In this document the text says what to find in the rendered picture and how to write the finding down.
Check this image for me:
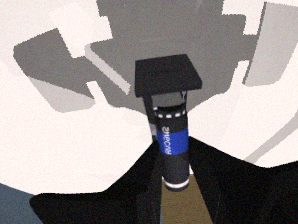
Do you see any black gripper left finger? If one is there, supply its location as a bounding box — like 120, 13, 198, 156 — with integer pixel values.
29, 140, 162, 224

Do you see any black and blue battery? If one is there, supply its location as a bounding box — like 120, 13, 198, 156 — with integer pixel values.
153, 99, 190, 193

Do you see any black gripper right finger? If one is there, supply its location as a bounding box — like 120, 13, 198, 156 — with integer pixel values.
188, 136, 298, 224

